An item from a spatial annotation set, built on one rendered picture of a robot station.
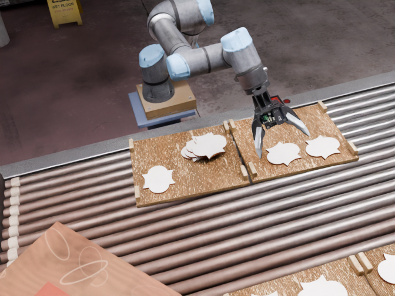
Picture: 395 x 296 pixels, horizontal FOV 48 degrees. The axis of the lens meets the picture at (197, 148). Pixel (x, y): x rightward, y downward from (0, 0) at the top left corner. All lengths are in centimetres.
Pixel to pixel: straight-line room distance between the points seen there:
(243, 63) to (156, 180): 65
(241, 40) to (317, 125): 78
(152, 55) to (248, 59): 84
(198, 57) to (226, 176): 55
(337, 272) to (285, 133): 64
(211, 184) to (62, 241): 55
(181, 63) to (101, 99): 260
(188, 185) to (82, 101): 234
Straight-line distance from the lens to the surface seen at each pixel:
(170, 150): 176
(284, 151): 171
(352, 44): 436
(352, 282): 140
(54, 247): 142
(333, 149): 175
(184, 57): 124
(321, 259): 145
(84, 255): 137
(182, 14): 158
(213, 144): 169
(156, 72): 197
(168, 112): 203
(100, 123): 354
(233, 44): 117
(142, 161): 173
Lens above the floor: 211
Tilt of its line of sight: 42 degrees down
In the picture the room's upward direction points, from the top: 6 degrees counter-clockwise
